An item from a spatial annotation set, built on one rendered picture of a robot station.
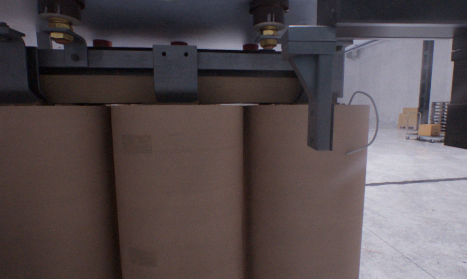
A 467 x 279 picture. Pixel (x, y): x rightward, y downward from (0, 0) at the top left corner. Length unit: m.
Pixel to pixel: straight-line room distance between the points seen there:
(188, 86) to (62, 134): 0.36
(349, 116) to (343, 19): 0.58
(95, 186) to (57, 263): 0.22
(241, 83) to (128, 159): 0.42
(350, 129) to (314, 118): 0.57
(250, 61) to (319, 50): 0.56
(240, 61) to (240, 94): 0.11
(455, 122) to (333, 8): 0.16
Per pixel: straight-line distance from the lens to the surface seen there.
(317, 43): 0.21
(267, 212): 0.80
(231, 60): 0.75
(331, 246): 0.88
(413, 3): 0.24
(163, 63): 0.70
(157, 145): 0.66
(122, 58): 0.78
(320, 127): 0.21
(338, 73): 0.80
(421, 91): 13.54
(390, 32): 0.26
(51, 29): 0.75
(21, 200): 0.83
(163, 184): 0.68
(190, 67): 0.69
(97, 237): 0.88
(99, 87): 0.84
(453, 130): 0.29
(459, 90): 0.30
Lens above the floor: 1.07
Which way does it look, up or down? 6 degrees down
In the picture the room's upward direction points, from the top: straight up
